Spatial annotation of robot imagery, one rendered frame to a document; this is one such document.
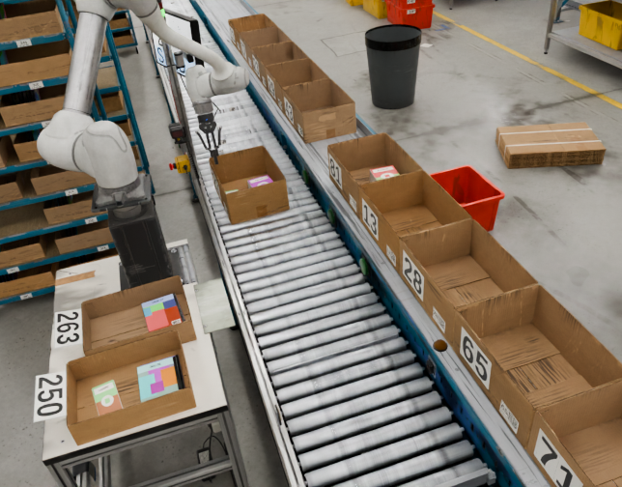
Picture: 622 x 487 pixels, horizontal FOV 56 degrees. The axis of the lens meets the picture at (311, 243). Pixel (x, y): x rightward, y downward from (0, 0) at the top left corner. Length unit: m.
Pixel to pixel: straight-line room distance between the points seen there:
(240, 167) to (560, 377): 1.89
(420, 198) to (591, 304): 1.36
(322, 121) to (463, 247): 1.18
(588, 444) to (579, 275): 2.04
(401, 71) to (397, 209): 3.06
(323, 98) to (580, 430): 2.35
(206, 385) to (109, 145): 0.90
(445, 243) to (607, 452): 0.87
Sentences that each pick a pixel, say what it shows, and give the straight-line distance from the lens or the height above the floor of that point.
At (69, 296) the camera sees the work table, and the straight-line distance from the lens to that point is 2.62.
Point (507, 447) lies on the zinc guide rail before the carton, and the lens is 1.70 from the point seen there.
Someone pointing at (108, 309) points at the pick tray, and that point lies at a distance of 2.42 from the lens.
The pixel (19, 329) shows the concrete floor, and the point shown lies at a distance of 3.83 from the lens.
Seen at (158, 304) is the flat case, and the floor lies 0.80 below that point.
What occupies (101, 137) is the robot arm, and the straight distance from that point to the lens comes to 2.20.
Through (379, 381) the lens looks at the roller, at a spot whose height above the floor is 0.75.
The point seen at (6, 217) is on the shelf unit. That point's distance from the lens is 3.81.
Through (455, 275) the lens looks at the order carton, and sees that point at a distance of 2.16.
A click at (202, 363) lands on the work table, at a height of 0.75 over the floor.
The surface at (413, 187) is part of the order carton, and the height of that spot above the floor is 0.97.
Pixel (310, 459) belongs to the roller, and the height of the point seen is 0.75.
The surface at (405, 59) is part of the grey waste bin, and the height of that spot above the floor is 0.47.
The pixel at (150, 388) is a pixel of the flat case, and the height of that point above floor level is 0.78.
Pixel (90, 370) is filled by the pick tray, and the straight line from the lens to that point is 2.20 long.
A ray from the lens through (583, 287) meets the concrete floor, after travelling 3.62.
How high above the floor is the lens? 2.27
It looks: 36 degrees down
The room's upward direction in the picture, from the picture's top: 6 degrees counter-clockwise
